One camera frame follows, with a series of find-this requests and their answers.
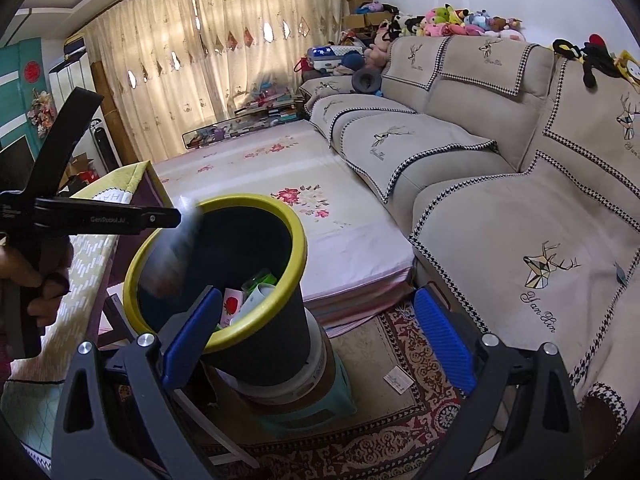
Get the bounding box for white cup peach print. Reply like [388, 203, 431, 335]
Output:
[229, 283, 276, 326]

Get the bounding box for white green drink bottle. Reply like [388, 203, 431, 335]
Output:
[241, 269, 278, 295]

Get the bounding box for yellow rimmed black trash bin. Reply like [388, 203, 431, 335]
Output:
[122, 194, 310, 387]

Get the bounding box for person's left hand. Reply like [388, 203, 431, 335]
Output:
[1, 245, 74, 327]

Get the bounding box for black flat television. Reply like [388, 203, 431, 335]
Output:
[0, 136, 35, 192]

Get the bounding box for black tower fan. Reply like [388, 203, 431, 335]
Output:
[89, 118, 120, 172]

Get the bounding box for artificial flower bouquet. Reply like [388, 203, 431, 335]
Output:
[27, 90, 56, 140]

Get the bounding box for white standing air conditioner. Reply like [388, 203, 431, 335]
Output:
[48, 34, 109, 172]

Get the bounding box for red patterned rug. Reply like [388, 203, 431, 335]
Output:
[216, 302, 463, 479]

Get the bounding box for cream patterned curtains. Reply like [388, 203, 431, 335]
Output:
[81, 0, 344, 162]

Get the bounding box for floral pink floor mattress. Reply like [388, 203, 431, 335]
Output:
[154, 122, 413, 333]

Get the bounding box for low shelf of books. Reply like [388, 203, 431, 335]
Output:
[182, 84, 298, 151]

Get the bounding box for beige embroidered sofa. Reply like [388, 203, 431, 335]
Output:
[302, 36, 639, 458]

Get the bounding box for stacked cardboard boxes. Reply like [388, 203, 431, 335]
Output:
[342, 0, 398, 30]

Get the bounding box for black yellow plush toy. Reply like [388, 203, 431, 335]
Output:
[551, 34, 639, 92]

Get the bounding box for pile of plush toys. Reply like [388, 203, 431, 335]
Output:
[294, 1, 526, 94]

